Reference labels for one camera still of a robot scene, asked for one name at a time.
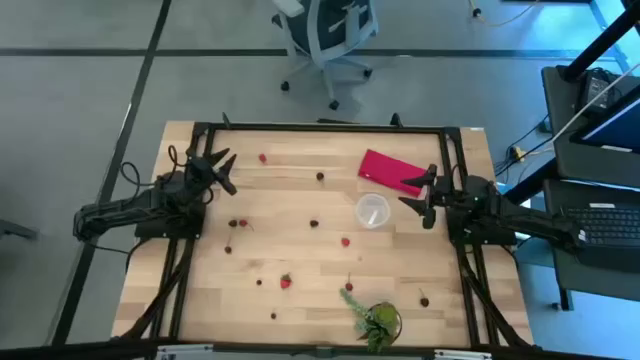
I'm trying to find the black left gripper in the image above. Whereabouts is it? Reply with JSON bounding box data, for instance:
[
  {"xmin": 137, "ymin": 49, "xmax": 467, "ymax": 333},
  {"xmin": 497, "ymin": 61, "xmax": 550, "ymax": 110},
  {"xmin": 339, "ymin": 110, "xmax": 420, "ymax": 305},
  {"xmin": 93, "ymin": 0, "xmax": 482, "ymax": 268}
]
[{"xmin": 187, "ymin": 147, "xmax": 238, "ymax": 196}]

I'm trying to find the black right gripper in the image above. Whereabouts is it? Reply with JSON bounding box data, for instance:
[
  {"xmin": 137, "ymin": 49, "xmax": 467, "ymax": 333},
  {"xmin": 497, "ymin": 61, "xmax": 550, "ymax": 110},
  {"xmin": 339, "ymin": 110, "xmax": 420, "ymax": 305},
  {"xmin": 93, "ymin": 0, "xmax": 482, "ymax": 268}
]
[{"xmin": 398, "ymin": 163, "xmax": 454, "ymax": 230}]

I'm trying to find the clear plastic cup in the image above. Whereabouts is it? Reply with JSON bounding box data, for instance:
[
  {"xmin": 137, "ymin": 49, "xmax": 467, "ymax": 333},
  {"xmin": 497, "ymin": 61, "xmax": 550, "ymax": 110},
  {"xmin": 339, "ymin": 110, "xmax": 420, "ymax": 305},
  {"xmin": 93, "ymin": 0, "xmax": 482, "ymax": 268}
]
[{"xmin": 354, "ymin": 192, "xmax": 392, "ymax": 230}]

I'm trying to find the red folded cloth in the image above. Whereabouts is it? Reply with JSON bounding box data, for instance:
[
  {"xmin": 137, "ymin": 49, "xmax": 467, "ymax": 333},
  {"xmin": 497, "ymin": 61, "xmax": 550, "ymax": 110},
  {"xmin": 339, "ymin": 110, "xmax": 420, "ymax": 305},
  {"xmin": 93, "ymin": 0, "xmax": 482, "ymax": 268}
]
[{"xmin": 357, "ymin": 148, "xmax": 429, "ymax": 197}]

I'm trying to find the green artificial succulent plant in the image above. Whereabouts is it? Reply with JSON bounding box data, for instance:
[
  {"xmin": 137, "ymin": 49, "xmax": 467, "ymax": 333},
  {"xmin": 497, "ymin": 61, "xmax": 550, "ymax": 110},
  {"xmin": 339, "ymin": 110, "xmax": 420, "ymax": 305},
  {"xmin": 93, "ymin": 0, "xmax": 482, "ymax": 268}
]
[{"xmin": 339, "ymin": 287, "xmax": 404, "ymax": 354}]

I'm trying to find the white grey office chair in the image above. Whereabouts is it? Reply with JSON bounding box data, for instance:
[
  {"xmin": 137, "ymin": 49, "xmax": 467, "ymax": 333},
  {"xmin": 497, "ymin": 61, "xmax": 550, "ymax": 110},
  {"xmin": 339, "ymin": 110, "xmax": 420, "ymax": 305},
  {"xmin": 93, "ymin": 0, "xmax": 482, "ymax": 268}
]
[{"xmin": 271, "ymin": 0, "xmax": 380, "ymax": 111}]

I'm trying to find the black monitor desk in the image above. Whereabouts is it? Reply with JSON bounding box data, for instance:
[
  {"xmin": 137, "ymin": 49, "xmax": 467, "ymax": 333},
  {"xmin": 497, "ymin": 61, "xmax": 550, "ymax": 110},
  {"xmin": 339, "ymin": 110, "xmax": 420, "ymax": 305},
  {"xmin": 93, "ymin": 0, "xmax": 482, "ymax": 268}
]
[{"xmin": 541, "ymin": 64, "xmax": 640, "ymax": 187}]

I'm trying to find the black laptop keyboard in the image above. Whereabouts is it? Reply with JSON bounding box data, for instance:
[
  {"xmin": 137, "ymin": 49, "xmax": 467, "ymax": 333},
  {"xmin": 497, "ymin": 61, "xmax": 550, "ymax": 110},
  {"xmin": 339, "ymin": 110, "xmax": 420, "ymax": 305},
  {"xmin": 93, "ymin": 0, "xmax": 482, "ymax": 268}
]
[{"xmin": 560, "ymin": 202, "xmax": 640, "ymax": 274}]

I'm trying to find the black laptop desk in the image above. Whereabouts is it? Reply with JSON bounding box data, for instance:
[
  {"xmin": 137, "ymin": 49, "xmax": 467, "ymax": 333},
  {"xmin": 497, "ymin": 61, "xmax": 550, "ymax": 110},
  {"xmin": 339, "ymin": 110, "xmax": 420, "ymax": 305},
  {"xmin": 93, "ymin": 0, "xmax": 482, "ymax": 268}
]
[{"xmin": 542, "ymin": 178, "xmax": 640, "ymax": 311}]

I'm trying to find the black power adapter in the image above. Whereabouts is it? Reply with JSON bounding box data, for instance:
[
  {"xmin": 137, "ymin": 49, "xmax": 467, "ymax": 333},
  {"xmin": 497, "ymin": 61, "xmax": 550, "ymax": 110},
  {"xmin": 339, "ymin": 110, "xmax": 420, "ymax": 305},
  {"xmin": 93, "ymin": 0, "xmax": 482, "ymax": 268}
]
[{"xmin": 574, "ymin": 68, "xmax": 621, "ymax": 114}]

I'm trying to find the black computer monitor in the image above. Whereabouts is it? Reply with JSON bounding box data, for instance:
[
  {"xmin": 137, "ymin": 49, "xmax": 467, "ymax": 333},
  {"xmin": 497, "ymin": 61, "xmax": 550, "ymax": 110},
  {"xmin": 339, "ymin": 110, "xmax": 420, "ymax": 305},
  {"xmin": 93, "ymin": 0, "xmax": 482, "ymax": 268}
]
[{"xmin": 569, "ymin": 83, "xmax": 640, "ymax": 155}]

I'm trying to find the grey floor object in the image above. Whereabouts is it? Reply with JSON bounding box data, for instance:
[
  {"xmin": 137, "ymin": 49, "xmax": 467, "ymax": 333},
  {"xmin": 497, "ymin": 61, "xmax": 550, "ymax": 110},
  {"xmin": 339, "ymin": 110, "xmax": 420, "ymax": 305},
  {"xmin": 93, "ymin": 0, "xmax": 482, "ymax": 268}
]
[{"xmin": 0, "ymin": 218, "xmax": 40, "ymax": 242}]

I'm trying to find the black diagonal pole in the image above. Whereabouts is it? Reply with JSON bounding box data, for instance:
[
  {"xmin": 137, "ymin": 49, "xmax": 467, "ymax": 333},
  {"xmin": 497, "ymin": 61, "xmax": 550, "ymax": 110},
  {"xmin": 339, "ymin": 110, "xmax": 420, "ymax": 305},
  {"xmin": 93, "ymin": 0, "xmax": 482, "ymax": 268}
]
[{"xmin": 502, "ymin": 0, "xmax": 640, "ymax": 206}]

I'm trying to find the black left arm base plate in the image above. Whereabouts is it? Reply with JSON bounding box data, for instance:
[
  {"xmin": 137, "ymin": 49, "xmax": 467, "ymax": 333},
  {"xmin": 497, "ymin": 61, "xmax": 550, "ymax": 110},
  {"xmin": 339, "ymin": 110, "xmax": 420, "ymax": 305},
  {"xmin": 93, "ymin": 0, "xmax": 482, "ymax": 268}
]
[{"xmin": 134, "ymin": 199, "xmax": 206, "ymax": 240}]

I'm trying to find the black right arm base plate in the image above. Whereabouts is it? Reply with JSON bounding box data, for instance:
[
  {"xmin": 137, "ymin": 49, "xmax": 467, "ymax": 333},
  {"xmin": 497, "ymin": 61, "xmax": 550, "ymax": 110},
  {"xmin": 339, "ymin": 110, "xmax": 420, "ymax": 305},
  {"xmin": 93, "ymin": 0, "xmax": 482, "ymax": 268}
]
[{"xmin": 446, "ymin": 204, "xmax": 517, "ymax": 246}]

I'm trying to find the yellow floor cable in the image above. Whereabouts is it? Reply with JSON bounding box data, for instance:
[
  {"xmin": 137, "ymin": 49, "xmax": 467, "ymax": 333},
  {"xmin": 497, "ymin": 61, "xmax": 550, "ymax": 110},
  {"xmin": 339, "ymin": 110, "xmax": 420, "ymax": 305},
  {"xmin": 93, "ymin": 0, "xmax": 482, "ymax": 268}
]
[{"xmin": 467, "ymin": 0, "xmax": 544, "ymax": 29}]

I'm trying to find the black camera rig beam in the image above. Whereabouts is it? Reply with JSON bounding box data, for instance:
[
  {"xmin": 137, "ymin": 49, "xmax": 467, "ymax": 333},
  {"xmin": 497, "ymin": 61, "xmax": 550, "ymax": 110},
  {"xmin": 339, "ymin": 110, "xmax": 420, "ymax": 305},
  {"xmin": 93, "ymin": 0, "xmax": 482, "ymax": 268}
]
[{"xmin": 0, "ymin": 337, "xmax": 640, "ymax": 360}]

